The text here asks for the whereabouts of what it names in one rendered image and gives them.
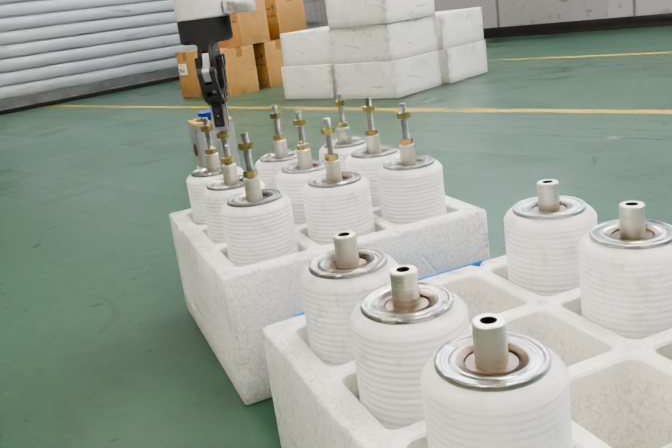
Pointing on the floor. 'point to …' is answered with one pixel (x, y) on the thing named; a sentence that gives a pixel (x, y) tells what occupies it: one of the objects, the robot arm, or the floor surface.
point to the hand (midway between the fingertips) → (219, 116)
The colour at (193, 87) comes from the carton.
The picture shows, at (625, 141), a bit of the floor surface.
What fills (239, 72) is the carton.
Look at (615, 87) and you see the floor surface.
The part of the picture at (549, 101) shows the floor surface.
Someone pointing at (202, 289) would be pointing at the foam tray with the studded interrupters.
